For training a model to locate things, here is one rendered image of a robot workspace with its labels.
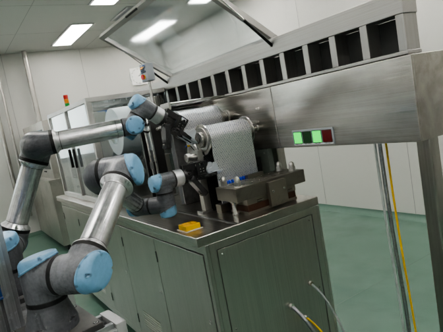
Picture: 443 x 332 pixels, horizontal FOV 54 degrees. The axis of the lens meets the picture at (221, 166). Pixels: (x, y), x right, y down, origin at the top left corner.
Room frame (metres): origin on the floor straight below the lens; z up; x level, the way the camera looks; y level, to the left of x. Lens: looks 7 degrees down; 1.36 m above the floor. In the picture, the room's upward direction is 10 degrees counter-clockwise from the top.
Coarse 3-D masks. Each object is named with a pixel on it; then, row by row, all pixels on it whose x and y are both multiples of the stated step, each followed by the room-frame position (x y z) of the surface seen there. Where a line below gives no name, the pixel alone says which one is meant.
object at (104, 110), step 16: (144, 96) 2.99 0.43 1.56; (80, 112) 2.93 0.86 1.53; (96, 112) 2.80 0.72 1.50; (112, 112) 2.86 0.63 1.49; (128, 112) 2.91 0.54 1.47; (64, 128) 3.40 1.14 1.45; (112, 144) 2.83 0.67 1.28; (128, 144) 2.89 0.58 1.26; (64, 160) 3.60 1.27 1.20; (80, 160) 3.16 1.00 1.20; (144, 160) 2.94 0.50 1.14; (64, 176) 3.71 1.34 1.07; (80, 176) 3.24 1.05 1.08; (144, 176) 2.93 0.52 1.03; (80, 192) 3.34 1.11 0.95; (144, 192) 2.91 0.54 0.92
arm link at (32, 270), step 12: (48, 252) 1.23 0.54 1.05; (24, 264) 1.19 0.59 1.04; (36, 264) 1.19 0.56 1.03; (48, 264) 1.20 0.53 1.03; (24, 276) 1.19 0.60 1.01; (36, 276) 1.19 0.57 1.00; (48, 276) 1.18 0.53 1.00; (24, 288) 1.20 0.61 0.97; (36, 288) 1.19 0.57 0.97; (48, 288) 1.18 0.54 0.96; (36, 300) 1.19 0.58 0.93; (48, 300) 1.20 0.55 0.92
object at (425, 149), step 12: (420, 144) 1.65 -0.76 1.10; (432, 144) 1.62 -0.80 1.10; (276, 156) 2.39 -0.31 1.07; (420, 156) 1.66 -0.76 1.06; (432, 156) 1.62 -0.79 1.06; (420, 168) 1.66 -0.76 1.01; (432, 168) 1.62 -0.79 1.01; (432, 180) 1.62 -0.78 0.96; (432, 192) 1.63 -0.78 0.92; (432, 204) 1.63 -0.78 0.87; (432, 216) 1.64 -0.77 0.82; (432, 228) 1.64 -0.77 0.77; (432, 240) 1.65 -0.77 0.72; (432, 252) 1.65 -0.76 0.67; (432, 264) 1.66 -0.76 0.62
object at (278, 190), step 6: (276, 180) 1.92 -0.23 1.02; (282, 180) 1.94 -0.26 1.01; (270, 186) 1.90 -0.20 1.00; (276, 186) 1.92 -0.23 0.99; (282, 186) 1.93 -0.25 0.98; (270, 192) 1.90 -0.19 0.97; (276, 192) 1.91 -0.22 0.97; (282, 192) 1.93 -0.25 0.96; (270, 198) 1.90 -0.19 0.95; (276, 198) 1.91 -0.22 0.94; (282, 198) 1.93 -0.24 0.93; (288, 198) 1.95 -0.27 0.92; (270, 204) 1.90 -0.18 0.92; (276, 204) 1.91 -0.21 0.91
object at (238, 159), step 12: (228, 144) 2.06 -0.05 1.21; (240, 144) 2.10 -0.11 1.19; (252, 144) 2.14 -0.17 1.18; (216, 156) 2.02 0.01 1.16; (228, 156) 2.06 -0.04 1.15; (240, 156) 2.09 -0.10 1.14; (252, 156) 2.13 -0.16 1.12; (228, 168) 2.05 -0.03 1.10; (240, 168) 2.09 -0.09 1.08; (252, 168) 2.12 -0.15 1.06
